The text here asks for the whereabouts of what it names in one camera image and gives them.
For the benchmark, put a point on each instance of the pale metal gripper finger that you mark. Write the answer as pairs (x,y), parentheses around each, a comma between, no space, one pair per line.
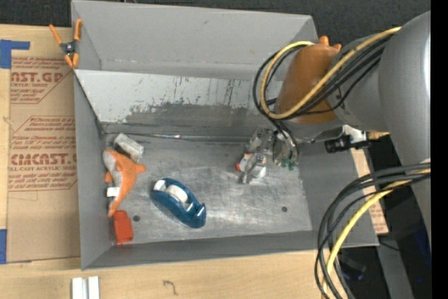
(259,168)
(245,176)

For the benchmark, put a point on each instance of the blue tape dispenser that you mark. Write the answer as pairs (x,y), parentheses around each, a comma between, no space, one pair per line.
(178,204)

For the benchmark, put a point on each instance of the grey metal bin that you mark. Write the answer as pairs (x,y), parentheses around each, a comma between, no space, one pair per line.
(224,192)

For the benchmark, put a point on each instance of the brown cardboard board red print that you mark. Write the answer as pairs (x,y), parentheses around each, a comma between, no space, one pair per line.
(42,213)

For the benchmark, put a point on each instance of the small white and orange toy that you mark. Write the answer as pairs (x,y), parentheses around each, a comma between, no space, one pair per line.
(244,161)

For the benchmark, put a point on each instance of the black cylinder on white bracket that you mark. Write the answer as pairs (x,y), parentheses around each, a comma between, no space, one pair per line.
(337,144)

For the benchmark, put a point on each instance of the orange-red block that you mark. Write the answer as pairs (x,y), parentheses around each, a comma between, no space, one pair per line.
(122,228)

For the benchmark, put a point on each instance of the orange and grey toy shark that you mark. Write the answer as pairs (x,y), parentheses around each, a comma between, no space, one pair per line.
(124,173)

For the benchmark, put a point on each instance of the clear plastic piece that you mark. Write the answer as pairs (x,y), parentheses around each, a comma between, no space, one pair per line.
(130,147)

